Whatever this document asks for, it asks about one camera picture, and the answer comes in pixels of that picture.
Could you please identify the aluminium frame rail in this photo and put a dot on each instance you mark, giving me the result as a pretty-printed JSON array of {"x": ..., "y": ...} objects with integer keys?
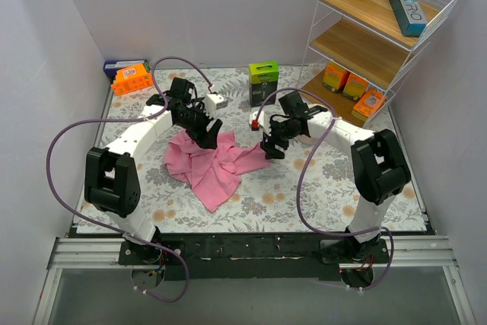
[{"x": 96, "y": 252}]

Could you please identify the orange yellow box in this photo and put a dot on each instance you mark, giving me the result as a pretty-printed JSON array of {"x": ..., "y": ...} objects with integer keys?
[
  {"x": 355, "y": 87},
  {"x": 335, "y": 77}
]

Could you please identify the pink garment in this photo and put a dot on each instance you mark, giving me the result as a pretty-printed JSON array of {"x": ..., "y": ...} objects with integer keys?
[{"x": 213, "y": 175}]

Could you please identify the white wire shelf rack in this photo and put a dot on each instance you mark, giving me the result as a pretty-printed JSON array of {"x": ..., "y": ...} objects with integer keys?
[{"x": 363, "y": 37}]

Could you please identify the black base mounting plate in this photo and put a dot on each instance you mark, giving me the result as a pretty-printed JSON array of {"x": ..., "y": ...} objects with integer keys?
[{"x": 249, "y": 256}]

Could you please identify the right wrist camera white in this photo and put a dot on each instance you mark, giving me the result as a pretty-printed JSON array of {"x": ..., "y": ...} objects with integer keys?
[{"x": 260, "y": 120}]

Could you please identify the toilet paper roll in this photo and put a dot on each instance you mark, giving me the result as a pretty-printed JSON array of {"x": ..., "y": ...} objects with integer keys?
[{"x": 307, "y": 140}]

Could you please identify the orange box right shelf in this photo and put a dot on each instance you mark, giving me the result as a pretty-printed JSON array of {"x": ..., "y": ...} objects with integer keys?
[{"x": 368, "y": 105}]

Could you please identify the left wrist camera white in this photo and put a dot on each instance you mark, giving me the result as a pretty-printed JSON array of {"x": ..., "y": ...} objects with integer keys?
[{"x": 214, "y": 102}]

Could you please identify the blue box at wall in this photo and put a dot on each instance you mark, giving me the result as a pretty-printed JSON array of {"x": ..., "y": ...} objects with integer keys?
[{"x": 111, "y": 67}]

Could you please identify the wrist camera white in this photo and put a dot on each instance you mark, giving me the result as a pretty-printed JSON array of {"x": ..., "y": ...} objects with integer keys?
[
  {"x": 260, "y": 120},
  {"x": 214, "y": 102}
]

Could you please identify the orange yellow box middle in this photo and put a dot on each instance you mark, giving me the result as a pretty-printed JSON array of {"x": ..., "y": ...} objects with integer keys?
[{"x": 355, "y": 87}]

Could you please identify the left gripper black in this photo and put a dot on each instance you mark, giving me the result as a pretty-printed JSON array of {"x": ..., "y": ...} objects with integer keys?
[{"x": 203, "y": 129}]

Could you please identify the floral table mat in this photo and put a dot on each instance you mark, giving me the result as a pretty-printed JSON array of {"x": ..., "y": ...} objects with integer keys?
[{"x": 265, "y": 199}]

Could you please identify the green black product box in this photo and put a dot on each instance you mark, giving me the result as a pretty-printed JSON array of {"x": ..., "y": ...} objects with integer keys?
[{"x": 263, "y": 80}]

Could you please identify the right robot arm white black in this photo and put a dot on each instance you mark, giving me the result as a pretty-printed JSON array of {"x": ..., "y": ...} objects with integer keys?
[{"x": 378, "y": 163}]

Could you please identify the teal long box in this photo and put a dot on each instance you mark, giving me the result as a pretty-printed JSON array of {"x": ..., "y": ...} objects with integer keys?
[{"x": 410, "y": 17}]

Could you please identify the orange yellow box left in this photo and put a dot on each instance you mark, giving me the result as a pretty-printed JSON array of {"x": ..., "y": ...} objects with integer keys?
[{"x": 335, "y": 77}]

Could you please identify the orange box on mat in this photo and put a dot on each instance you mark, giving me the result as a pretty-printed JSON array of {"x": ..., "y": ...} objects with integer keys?
[{"x": 132, "y": 78}]

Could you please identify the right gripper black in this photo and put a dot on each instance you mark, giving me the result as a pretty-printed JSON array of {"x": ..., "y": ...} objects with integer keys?
[{"x": 274, "y": 138}]

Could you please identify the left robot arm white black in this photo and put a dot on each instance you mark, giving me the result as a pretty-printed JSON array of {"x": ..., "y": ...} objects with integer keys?
[{"x": 111, "y": 182}]

